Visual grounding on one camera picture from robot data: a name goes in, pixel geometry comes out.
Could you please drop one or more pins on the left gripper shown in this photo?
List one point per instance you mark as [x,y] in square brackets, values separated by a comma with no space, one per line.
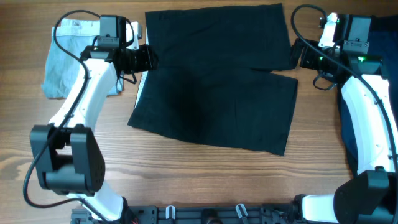
[148,61]

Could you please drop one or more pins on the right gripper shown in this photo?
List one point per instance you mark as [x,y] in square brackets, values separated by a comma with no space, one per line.
[306,61]

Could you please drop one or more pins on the black shorts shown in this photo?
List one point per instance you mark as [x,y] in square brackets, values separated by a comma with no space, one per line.
[219,79]

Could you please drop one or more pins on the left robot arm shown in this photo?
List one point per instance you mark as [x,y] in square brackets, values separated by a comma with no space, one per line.
[66,157]

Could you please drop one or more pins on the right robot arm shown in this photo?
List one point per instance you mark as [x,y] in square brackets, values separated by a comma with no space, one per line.
[344,56]

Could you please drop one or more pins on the folded light blue shorts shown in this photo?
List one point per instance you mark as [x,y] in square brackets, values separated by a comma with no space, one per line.
[61,70]

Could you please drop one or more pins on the blue t-shirt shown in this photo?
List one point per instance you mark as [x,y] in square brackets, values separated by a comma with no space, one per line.
[384,44]

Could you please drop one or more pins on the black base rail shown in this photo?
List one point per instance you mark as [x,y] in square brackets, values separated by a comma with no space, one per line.
[266,214]

